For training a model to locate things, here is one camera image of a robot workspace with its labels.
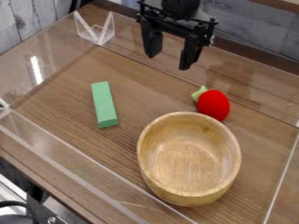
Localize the wooden bowl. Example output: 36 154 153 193
136 111 242 207

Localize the red plush fruit green leaf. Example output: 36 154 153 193
191 85 230 122

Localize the black metal stand base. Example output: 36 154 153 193
0 186 63 224

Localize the green rectangular block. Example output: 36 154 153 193
91 81 117 129

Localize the clear acrylic tray wall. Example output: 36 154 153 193
0 99 299 224

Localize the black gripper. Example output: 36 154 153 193
137 0 218 71

